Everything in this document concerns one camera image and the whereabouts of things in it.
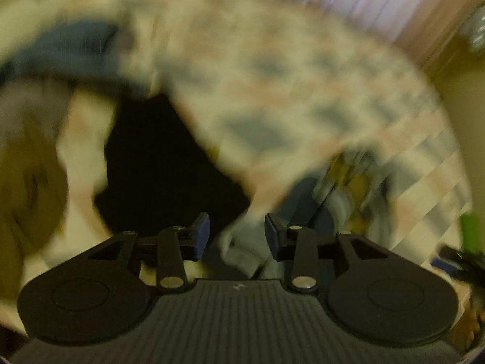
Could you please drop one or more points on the blue jeans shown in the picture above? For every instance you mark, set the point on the blue jeans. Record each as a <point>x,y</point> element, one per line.
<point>64,49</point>

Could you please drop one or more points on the dark striped shirt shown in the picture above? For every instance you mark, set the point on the dark striped shirt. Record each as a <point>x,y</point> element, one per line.
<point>352,185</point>

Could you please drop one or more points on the checkered quilt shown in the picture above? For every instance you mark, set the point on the checkered quilt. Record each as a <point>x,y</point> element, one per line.
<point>265,64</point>

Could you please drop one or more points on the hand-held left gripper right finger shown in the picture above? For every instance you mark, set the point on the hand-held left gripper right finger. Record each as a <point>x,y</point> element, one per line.
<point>271,233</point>

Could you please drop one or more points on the olive brown cloth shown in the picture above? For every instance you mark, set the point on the olive brown cloth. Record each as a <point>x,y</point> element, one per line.
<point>26,204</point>

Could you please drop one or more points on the black cloth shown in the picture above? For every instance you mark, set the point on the black cloth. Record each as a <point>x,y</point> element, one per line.
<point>159,167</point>

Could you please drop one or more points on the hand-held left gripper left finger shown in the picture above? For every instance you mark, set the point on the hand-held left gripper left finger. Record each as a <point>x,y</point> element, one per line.
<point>202,233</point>

